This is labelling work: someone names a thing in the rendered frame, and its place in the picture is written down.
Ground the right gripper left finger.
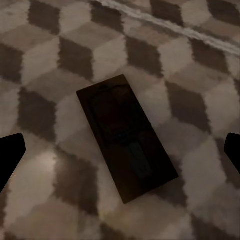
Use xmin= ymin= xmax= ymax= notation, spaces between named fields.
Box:
xmin=0 ymin=133 xmax=26 ymax=193

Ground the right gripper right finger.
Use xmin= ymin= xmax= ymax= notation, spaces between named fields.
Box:
xmin=224 ymin=132 xmax=240 ymax=173

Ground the mousetrap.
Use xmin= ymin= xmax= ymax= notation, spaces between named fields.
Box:
xmin=76 ymin=74 xmax=179 ymax=205

